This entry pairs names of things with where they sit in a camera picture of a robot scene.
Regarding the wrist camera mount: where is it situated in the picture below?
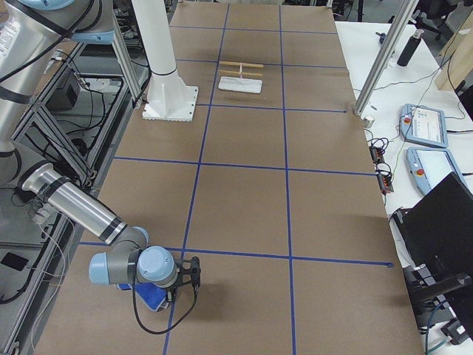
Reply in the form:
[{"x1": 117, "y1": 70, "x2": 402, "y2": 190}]
[{"x1": 173, "y1": 256, "x2": 201, "y2": 288}]

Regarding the near teach pendant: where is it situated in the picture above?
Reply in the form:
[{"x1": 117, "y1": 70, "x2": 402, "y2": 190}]
[{"x1": 406, "y1": 147, "x2": 466, "y2": 195}]

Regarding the black laptop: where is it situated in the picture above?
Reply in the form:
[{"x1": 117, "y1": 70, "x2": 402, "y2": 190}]
[{"x1": 392, "y1": 172, "x2": 472, "y2": 276}]

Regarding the teach pendant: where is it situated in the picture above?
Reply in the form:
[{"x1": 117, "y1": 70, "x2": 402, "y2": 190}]
[
  {"x1": 399, "y1": 104, "x2": 449, "y2": 148},
  {"x1": 406, "y1": 147, "x2": 466, "y2": 195}
]

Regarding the far teach pendant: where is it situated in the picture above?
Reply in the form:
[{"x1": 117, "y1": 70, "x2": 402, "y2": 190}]
[{"x1": 399, "y1": 104, "x2": 449, "y2": 148}]

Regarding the aluminium frame post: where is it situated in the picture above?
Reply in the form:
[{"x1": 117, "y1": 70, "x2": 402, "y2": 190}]
[{"x1": 353, "y1": 0, "x2": 418, "y2": 117}]

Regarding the blue towel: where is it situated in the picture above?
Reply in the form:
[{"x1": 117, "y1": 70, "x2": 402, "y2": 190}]
[{"x1": 135, "y1": 283, "x2": 169, "y2": 312}]

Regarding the white wooden towel rack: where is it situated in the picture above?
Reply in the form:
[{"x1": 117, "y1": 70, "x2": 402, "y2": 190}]
[{"x1": 218, "y1": 61, "x2": 264, "y2": 94}]

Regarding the small metal cylinder weight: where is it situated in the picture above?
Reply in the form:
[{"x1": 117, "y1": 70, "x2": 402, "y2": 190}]
[{"x1": 362, "y1": 115, "x2": 375, "y2": 129}]

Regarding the black usb hub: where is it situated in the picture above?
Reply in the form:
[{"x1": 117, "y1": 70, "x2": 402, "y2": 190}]
[
  {"x1": 369, "y1": 146, "x2": 385, "y2": 164},
  {"x1": 376, "y1": 170, "x2": 394, "y2": 195}
]

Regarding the white camera mast with base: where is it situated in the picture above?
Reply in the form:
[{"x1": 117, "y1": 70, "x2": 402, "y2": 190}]
[{"x1": 132, "y1": 0, "x2": 199, "y2": 122}]

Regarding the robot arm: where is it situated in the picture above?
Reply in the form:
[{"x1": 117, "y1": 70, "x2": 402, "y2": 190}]
[{"x1": 1, "y1": 1, "x2": 180, "y2": 288}]

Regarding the black water bottle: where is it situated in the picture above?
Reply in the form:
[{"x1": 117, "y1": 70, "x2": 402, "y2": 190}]
[{"x1": 397, "y1": 29, "x2": 424, "y2": 67}]

